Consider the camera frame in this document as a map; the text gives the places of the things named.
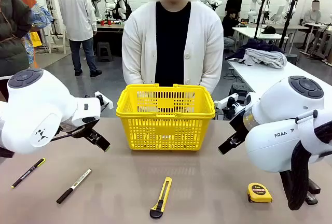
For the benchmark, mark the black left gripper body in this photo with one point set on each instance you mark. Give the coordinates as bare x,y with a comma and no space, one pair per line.
77,130

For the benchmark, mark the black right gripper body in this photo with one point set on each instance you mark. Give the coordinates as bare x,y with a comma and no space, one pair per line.
240,125

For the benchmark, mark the white pen with black cap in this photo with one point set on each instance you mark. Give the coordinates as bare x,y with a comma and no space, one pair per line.
75,185

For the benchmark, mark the black pen with yellow ends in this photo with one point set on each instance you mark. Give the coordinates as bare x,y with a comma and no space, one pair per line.
28,172

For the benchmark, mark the person's left forearm white sleeve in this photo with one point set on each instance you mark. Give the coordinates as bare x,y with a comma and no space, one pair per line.
214,71

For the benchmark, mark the person's right forearm white sleeve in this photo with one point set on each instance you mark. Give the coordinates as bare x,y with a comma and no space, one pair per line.
131,68

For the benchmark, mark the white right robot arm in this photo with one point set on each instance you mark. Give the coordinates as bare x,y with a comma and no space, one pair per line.
280,143

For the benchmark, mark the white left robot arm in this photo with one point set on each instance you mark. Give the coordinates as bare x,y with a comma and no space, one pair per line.
39,104

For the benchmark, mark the yellow plastic shopping basket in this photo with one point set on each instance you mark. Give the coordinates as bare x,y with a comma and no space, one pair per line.
166,128

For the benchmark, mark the crouching person in black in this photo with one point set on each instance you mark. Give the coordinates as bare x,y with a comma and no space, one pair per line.
228,24

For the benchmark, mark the person in white cardigan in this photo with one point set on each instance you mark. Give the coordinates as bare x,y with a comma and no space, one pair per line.
140,40

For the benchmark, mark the person in black cap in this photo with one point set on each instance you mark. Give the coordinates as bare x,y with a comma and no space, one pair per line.
233,3

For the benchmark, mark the seated person in grey top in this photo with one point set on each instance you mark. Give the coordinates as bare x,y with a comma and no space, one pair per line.
312,15

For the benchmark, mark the large white table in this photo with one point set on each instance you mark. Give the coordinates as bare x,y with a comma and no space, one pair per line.
259,76

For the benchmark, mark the yellow tape measure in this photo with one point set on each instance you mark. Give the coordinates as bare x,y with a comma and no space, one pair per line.
259,193

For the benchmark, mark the grey cloth heap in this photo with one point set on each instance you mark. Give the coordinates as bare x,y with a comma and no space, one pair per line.
267,58

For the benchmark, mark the dark navy cloth heap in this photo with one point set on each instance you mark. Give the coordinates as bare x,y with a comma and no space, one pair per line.
256,44

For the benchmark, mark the yellow black utility knife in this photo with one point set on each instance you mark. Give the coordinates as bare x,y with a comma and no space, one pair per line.
162,195

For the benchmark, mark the dark grey plastic stool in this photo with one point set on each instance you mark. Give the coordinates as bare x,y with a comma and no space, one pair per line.
105,50

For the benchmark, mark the white background table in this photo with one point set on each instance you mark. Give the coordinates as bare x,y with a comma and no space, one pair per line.
249,32

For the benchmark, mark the black cap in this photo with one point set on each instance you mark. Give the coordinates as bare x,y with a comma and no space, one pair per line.
269,30

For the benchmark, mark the dark background table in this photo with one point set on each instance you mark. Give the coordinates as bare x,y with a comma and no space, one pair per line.
111,28

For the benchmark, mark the mannequin in orange blue clothes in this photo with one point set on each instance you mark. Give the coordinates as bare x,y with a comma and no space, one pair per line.
41,16

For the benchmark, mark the man in white shirt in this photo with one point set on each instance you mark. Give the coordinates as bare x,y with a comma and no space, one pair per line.
77,8

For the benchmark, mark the mannequin in dark green jacket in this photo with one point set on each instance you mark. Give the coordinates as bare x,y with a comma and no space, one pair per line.
13,27

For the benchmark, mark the black tripod stand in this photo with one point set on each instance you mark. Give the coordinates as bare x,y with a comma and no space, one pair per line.
290,14
264,1

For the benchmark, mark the white black background robot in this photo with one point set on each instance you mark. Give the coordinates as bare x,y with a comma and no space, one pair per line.
115,1

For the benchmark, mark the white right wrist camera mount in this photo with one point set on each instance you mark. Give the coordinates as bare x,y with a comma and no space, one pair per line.
223,102

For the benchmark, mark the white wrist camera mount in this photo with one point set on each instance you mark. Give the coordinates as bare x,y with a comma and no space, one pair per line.
105,103
223,102

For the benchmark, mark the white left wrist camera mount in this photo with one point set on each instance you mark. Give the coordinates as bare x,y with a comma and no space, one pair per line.
105,103

